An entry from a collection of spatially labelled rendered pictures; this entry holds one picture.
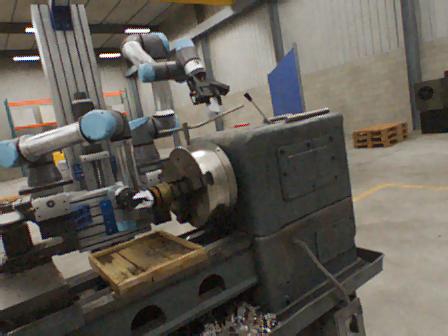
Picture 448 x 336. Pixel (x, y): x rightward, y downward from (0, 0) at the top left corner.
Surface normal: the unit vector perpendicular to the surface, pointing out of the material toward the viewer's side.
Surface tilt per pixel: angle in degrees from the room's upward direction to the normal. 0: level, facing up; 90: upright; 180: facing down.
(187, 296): 88
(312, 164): 90
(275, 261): 90
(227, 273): 88
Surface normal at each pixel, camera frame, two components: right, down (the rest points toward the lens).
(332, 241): 0.57, 0.01
